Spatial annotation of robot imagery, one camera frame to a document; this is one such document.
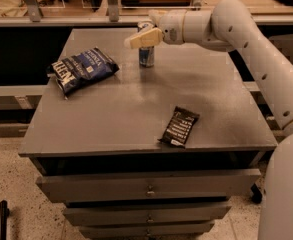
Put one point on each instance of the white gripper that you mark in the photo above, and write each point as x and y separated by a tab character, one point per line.
172	26

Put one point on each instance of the silver blue redbull can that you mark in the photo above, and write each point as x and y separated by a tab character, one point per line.
146	57

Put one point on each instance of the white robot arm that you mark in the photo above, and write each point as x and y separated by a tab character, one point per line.
230	25

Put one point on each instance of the black rxbar chocolate bar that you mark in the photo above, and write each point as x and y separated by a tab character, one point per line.
179	127

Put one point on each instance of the blue chip bag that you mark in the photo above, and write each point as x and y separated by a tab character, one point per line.
86	68

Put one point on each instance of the grey metal railing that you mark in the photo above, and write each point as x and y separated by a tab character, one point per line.
86	14

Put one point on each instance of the top grey drawer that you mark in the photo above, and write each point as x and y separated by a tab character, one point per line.
147	185

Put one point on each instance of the grey drawer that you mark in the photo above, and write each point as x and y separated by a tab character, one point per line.
149	230
147	185
146	214

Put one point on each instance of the middle grey drawer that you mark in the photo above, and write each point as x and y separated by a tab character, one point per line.
146	214

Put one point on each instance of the black caster wheel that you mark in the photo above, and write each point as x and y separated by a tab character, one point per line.
256	194

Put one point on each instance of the bottom grey drawer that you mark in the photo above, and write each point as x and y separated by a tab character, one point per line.
149	230

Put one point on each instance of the black pole on floor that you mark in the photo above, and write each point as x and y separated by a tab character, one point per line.
4	214

